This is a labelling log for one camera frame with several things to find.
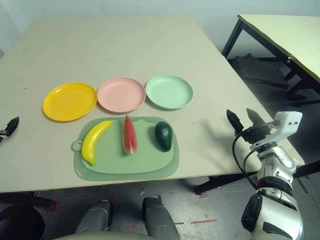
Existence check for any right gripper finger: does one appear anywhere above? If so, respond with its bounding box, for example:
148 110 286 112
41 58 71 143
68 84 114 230
245 107 266 131
226 108 244 137

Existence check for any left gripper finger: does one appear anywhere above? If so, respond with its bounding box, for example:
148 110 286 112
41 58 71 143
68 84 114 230
5 116 20 138

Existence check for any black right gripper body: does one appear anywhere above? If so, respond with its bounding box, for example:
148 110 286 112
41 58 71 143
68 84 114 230
237 121 277 145

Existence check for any dark green avocado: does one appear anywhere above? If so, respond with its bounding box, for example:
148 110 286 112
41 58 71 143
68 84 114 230
154 121 174 152

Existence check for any yellow toy banana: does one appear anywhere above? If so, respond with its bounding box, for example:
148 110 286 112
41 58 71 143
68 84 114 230
81 120 113 167

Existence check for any red watermelon slice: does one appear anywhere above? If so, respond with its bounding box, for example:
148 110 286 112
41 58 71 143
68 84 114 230
121 114 139 156

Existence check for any black foam floor mat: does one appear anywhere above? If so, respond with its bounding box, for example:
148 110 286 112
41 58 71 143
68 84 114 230
226 53 320 101

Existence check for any yellow plastic plate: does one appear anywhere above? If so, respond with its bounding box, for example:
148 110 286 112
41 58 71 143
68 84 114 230
42 81 98 123

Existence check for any mint green plastic plate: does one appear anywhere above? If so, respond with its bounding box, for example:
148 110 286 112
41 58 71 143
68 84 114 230
145 74 195 111

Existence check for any dark navy rounded object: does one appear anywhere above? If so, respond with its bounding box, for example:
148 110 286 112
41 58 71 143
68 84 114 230
0 204 46 240

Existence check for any side table with black legs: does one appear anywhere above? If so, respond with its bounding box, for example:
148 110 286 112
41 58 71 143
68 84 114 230
221 13 320 106

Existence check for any green cutting board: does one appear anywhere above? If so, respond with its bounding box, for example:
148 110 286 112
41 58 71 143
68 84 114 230
71 116 181 181

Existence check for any pink plastic plate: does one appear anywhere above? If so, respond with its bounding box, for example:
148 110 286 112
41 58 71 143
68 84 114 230
96 76 147 114

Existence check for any grey right robot leg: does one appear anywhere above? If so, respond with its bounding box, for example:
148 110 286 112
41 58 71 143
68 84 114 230
142 196 181 240

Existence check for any grey robot leg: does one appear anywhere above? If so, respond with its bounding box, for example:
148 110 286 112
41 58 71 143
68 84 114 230
142 196 181 240
74 199 112 235

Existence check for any grey left robot leg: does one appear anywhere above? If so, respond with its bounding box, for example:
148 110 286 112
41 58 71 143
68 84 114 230
74 199 112 235

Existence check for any grey robot torso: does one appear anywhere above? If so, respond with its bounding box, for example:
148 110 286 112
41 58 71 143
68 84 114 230
51 230 153 240

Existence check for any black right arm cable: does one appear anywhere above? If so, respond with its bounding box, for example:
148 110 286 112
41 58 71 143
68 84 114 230
232 128 261 193

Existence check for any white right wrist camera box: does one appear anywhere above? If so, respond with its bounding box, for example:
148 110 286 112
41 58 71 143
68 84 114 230
257 111 303 150

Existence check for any black table frame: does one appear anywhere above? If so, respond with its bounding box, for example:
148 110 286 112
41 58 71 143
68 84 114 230
0 159 312 211

